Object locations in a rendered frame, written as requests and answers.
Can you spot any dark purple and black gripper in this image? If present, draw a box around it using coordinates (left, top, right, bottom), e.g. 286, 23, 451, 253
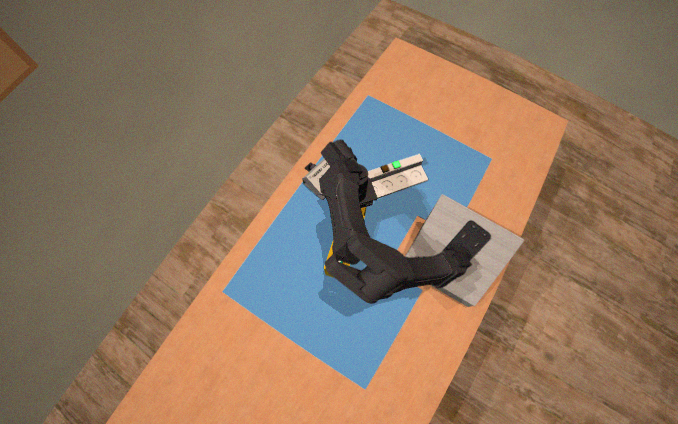
359, 178, 377, 208

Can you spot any blue flat mat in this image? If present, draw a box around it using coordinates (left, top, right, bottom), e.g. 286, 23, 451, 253
222, 95, 492, 390

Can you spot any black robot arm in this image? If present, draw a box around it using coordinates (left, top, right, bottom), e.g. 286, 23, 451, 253
319, 140, 491, 304

